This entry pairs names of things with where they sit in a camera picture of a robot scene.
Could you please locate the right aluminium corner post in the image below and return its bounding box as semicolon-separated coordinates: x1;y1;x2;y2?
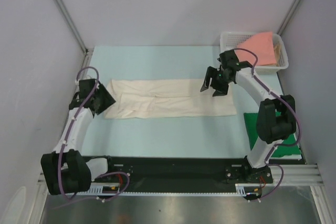
277;0;320;36

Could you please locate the white slotted cable duct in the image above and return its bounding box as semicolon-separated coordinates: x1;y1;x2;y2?
86;184;122;196

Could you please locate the pink t shirt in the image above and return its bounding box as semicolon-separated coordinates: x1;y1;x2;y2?
236;31;276;66

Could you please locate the white plastic basket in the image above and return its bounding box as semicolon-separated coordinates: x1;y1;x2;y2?
220;31;289;74

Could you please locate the aluminium corner post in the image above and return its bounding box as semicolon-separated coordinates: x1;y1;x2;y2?
53;0;90;56
277;0;320;36

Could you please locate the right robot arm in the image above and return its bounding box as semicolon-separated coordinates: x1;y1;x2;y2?
201;48;299;183

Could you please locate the aluminium frame rail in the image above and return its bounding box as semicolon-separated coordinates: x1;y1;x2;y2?
37;164;323;186

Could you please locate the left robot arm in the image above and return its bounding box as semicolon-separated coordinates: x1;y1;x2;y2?
40;79;116;195

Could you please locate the left aluminium corner post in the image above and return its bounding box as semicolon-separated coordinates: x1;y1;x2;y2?
53;0;90;56

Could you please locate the cream white t shirt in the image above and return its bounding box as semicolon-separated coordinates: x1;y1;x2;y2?
104;79;237;119

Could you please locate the beige t shirt in basket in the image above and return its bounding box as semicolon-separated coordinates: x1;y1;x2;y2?
274;42;281;67

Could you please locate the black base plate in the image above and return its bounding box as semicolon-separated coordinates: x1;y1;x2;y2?
102;156;304;184

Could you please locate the green folded t shirt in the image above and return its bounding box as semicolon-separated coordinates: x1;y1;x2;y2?
243;112;301;158

